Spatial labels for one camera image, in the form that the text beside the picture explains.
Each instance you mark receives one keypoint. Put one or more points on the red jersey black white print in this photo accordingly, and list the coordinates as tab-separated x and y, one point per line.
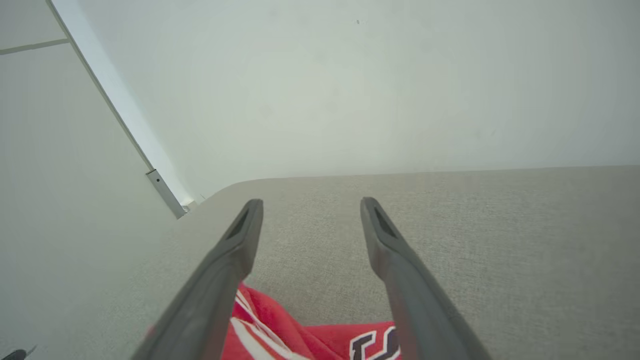
280	335

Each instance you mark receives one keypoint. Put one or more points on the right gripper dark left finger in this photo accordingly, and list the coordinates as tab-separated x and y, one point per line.
220	280

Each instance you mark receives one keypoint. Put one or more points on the grey metal bar piece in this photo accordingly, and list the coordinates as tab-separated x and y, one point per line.
166	194

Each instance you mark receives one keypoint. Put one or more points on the white baseboard strip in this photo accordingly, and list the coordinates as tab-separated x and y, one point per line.
115	85

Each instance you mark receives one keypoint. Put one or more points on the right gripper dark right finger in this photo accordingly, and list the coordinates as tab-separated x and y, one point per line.
415	300

